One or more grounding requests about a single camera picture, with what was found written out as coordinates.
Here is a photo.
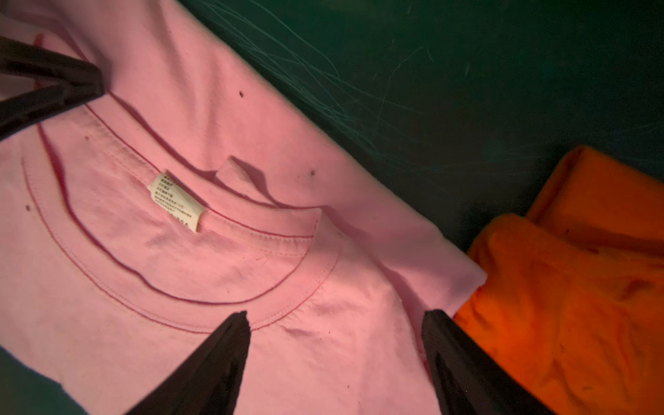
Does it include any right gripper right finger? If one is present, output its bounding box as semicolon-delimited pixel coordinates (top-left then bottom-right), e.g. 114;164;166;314
422;310;553;414

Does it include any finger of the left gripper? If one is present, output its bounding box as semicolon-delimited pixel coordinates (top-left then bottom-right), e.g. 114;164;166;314
1;36;105;140

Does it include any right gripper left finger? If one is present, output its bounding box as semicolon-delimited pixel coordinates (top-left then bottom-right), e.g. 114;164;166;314
129;311;251;414

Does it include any orange t-shirt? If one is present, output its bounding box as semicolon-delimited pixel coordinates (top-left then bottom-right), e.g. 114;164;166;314
455;146;663;414

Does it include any pink t-shirt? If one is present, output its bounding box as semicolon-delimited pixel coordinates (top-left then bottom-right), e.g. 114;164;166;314
1;1;486;414

